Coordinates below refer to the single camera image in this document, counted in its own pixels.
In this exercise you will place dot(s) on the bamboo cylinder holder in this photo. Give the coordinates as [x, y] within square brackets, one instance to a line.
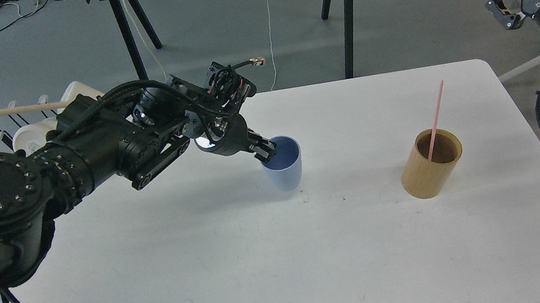
[425, 175]

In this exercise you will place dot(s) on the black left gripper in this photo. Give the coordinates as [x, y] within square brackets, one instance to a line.
[238, 137]

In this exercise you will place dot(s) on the black wire cup rack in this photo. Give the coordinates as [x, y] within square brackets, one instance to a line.
[26, 128]

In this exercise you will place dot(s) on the pink chopstick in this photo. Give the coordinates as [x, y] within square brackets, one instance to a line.
[435, 121]

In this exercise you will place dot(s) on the blue plastic cup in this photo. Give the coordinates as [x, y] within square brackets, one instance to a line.
[284, 168]

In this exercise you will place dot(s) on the white cups on rack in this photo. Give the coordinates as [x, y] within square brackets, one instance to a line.
[72, 91]

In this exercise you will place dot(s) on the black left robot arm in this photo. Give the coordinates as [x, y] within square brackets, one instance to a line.
[136, 131]

